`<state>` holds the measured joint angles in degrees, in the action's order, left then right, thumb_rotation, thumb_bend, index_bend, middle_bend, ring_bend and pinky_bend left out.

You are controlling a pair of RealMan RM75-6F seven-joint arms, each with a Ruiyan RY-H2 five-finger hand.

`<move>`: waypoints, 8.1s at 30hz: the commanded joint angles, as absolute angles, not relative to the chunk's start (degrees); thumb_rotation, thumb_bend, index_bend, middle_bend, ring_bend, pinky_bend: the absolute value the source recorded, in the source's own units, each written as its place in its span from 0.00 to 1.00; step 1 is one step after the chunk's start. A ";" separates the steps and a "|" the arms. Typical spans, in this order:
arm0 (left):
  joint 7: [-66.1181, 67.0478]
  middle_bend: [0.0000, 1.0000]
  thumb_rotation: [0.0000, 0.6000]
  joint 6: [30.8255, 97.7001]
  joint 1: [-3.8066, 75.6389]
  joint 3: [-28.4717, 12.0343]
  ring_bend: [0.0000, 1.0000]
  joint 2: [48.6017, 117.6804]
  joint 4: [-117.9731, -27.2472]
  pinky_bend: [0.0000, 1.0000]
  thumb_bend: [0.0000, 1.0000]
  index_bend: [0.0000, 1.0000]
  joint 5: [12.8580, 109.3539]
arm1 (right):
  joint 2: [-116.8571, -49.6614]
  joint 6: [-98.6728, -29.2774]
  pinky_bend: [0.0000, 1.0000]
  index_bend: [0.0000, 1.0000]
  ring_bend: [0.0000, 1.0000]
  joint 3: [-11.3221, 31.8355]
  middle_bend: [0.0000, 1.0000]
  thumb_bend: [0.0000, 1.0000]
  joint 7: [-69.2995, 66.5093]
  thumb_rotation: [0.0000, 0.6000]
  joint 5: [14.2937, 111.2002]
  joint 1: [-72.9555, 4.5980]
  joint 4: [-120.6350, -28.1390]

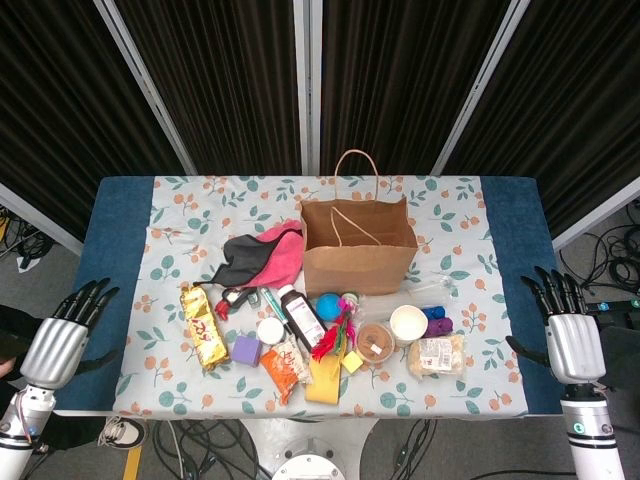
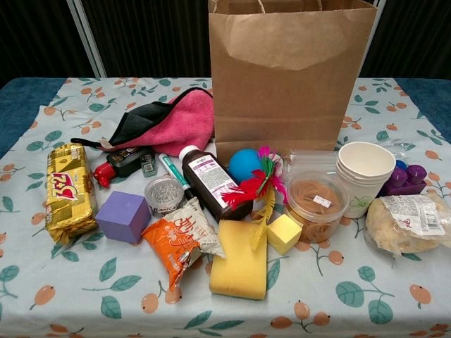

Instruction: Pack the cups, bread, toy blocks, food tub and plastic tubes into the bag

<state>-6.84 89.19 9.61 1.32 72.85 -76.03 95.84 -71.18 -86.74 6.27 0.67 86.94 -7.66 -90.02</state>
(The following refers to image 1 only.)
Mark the brown paper bag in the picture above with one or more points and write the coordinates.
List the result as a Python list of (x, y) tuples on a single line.
[(350, 270)]

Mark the pink towel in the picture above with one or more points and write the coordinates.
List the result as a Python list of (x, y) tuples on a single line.
[(280, 260)]

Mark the small dark green bottle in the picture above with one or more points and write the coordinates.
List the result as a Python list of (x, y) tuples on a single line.
[(255, 298)]

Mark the white paper cup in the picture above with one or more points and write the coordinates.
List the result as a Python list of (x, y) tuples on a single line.
[(409, 325)]

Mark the colourful feather shuttlecock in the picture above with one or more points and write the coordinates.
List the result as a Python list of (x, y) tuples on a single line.
[(345, 325)]

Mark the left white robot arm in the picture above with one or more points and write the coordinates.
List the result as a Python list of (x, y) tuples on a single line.
[(20, 425)]

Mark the green white tube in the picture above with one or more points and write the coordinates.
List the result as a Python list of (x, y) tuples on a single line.
[(272, 302)]

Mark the dark ribbed partition panel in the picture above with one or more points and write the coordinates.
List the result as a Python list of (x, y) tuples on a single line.
[(400, 75), (60, 100), (225, 75), (575, 100)]

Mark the gold biscuit package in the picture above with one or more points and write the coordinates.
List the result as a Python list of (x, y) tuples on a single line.
[(202, 330)]

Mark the yellow sponge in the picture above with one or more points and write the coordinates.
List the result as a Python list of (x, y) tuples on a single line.
[(322, 382)]

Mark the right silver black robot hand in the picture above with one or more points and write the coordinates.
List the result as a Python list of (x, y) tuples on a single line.
[(575, 347)]

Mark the purple foam cube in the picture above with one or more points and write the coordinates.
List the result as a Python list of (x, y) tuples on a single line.
[(246, 350)]

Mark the orange white snack packet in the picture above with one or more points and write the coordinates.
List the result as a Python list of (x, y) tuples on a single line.
[(282, 372)]

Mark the brown medicine bottle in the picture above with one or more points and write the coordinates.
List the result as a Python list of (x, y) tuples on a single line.
[(302, 317)]

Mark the black power strip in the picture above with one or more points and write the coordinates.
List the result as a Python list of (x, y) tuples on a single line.
[(612, 306)]

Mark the blue table cover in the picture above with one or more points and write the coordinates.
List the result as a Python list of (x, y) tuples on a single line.
[(120, 250)]

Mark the yellow foam cube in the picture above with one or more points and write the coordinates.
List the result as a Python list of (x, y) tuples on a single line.
[(352, 361)]

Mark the floral print tablecloth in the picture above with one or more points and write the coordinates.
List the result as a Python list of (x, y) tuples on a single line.
[(440, 390)]

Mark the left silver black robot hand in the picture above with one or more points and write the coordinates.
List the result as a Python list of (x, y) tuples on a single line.
[(47, 345)]

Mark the white black sneaker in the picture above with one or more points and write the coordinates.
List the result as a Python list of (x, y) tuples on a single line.
[(125, 432)]

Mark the clear jar of rubber bands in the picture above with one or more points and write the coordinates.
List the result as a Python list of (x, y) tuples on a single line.
[(375, 342)]

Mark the blue ball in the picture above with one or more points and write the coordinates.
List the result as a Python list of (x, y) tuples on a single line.
[(328, 306)]

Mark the black bottle with red cap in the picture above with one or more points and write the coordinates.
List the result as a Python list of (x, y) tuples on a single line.
[(231, 298)]

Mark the clear plastic straw bundle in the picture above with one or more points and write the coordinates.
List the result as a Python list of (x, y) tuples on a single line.
[(430, 289)]

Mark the black grey cloth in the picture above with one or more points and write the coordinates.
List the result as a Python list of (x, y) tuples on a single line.
[(245, 255)]

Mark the purple building block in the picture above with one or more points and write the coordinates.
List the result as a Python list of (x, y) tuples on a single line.
[(440, 327)]

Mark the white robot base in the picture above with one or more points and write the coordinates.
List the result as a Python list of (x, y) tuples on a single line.
[(310, 460)]

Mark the small round staples jar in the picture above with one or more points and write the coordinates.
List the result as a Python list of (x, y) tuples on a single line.
[(270, 331)]

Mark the clear bagged pastry pack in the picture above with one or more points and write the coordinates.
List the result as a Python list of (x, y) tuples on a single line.
[(435, 356)]

